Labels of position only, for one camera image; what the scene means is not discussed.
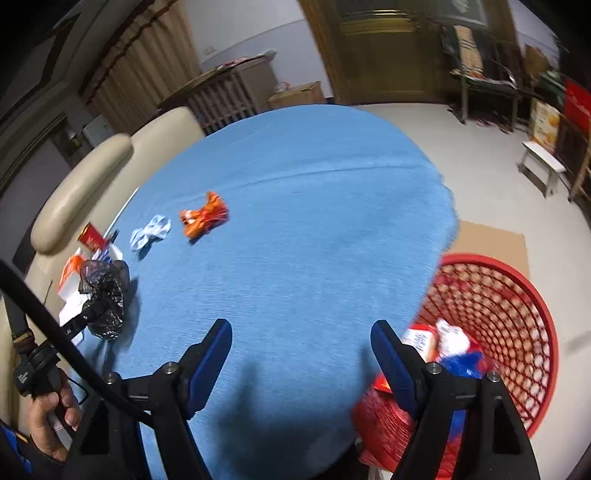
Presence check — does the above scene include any blue bed cover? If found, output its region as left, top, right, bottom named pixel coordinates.
left=79, top=105, right=458, bottom=479

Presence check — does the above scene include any left hand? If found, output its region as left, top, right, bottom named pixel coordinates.
left=27, top=376, right=82, bottom=462

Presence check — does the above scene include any orange white carton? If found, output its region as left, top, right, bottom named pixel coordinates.
left=58, top=254, right=85, bottom=299

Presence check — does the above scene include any black armchair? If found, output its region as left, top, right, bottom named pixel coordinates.
left=439, top=24, right=523, bottom=131

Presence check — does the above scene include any white step stool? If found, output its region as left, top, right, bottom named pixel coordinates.
left=518, top=140, right=566, bottom=198

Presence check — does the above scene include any cream leather headboard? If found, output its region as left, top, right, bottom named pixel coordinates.
left=0, top=105, right=206, bottom=434

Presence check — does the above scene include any cardboard box by crib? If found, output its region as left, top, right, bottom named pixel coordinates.
left=269, top=81, right=327, bottom=110

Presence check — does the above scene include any wooden baby crib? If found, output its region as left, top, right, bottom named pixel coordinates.
left=158, top=55, right=277, bottom=135

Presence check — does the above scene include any orange fruit carton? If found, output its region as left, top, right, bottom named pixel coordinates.
left=529, top=99, right=561, bottom=154

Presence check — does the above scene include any black plastic bag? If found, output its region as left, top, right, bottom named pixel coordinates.
left=78, top=260, right=130, bottom=340

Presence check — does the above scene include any orange wrapper with red ribbon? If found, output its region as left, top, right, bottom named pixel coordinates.
left=179, top=191, right=229, bottom=240

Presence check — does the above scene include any blue plastic bag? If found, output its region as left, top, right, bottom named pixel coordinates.
left=439, top=350, right=499, bottom=442

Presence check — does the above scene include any brown striped curtain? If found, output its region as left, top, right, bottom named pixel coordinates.
left=79, top=1, right=200, bottom=134

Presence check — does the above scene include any red gift bag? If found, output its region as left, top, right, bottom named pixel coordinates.
left=564, top=78, right=591, bottom=134

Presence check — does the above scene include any flat cardboard sheet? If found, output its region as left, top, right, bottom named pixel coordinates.
left=448, top=220, right=530, bottom=278

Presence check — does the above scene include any red mesh waste basket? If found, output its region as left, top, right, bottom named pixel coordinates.
left=352, top=253, right=558, bottom=479

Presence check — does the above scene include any crumpled white blue tissue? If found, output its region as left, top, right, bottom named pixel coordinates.
left=130, top=215, right=171, bottom=252

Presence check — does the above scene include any wooden double door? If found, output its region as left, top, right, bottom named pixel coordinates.
left=300, top=0, right=517, bottom=105

